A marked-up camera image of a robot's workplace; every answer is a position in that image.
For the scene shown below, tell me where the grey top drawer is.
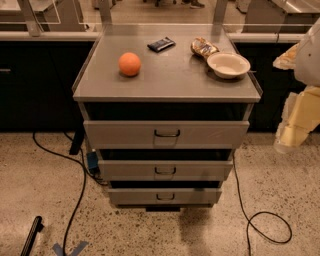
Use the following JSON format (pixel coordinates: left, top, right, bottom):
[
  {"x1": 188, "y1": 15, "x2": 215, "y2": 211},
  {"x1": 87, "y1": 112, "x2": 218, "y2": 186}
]
[{"x1": 84, "y1": 121, "x2": 249, "y2": 149}]

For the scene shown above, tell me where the grey drawer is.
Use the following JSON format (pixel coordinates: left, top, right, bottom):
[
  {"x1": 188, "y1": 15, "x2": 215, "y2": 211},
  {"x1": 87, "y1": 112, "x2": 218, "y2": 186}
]
[
  {"x1": 108, "y1": 188, "x2": 221, "y2": 205},
  {"x1": 84, "y1": 121, "x2": 249, "y2": 149},
  {"x1": 98, "y1": 160, "x2": 232, "y2": 181}
]

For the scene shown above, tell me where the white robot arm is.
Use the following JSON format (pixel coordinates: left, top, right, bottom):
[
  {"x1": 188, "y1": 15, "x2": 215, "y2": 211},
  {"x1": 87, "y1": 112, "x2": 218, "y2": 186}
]
[{"x1": 273, "y1": 19, "x2": 320, "y2": 153}]

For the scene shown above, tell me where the grey metal drawer cabinet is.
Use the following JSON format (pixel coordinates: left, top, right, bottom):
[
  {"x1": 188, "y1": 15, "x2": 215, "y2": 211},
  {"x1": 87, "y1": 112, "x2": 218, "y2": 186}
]
[{"x1": 74, "y1": 24, "x2": 262, "y2": 209}]

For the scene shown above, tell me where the grey middle drawer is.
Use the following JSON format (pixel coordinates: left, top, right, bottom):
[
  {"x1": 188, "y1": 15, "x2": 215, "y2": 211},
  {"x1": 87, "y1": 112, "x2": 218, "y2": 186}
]
[{"x1": 98, "y1": 160, "x2": 232, "y2": 181}]

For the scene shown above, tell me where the grey bottom drawer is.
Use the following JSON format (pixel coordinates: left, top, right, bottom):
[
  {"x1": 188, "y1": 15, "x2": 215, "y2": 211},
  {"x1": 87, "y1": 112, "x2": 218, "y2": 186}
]
[{"x1": 108, "y1": 188, "x2": 221, "y2": 205}]

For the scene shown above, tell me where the dark counter cabinet right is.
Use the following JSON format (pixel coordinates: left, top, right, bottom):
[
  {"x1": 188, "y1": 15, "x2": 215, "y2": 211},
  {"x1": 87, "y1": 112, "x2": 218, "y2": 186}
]
[{"x1": 232, "y1": 37, "x2": 305, "y2": 132}]

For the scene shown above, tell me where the dark counter cabinet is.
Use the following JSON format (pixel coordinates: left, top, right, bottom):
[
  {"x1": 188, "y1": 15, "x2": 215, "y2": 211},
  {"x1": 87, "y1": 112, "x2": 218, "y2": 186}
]
[
  {"x1": 0, "y1": 40, "x2": 94, "y2": 132},
  {"x1": 232, "y1": 37, "x2": 305, "y2": 132}
]

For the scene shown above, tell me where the white bowl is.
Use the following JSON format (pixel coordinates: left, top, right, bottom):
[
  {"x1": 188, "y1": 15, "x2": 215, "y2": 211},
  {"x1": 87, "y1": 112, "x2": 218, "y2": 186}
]
[{"x1": 207, "y1": 52, "x2": 251, "y2": 79}]

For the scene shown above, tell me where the crumpled chip bag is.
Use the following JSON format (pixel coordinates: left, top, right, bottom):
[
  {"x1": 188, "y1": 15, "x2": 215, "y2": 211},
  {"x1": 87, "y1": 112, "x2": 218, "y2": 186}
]
[{"x1": 191, "y1": 37, "x2": 219, "y2": 59}]

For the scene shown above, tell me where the dark blue snack bar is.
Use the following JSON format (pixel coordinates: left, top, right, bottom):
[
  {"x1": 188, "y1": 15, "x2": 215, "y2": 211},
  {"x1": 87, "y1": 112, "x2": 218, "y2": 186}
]
[{"x1": 147, "y1": 37, "x2": 176, "y2": 53}]

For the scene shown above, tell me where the person in background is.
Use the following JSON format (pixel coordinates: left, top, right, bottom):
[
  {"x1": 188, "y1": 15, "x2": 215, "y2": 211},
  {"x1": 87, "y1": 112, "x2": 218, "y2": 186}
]
[{"x1": 181, "y1": 0, "x2": 205, "y2": 9}]

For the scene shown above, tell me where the orange ball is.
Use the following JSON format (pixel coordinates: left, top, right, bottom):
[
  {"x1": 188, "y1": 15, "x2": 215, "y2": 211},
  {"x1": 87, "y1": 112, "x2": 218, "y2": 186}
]
[{"x1": 118, "y1": 52, "x2": 141, "y2": 76}]

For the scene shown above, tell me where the blue power box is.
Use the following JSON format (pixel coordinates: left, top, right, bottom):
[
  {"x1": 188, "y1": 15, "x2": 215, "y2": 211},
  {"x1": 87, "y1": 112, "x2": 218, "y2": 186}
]
[{"x1": 87, "y1": 151, "x2": 99, "y2": 175}]

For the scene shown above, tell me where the dark counter cabinet left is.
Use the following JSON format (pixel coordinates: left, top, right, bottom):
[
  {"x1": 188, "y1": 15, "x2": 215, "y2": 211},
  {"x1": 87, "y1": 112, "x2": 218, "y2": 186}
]
[{"x1": 0, "y1": 40, "x2": 94, "y2": 132}]

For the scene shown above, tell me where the blue tape cross mark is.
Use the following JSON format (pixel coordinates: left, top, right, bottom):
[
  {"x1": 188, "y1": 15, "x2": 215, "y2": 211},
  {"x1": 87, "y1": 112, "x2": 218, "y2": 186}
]
[{"x1": 51, "y1": 240, "x2": 90, "y2": 256}]

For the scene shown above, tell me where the black bar on floor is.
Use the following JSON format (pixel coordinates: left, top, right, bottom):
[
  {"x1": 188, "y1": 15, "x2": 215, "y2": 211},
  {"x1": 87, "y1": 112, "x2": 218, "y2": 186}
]
[{"x1": 20, "y1": 216, "x2": 44, "y2": 256}]

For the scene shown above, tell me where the black cable on left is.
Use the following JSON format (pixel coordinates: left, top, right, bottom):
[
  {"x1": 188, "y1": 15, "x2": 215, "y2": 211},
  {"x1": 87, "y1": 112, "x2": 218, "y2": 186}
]
[{"x1": 32, "y1": 131, "x2": 108, "y2": 256}]

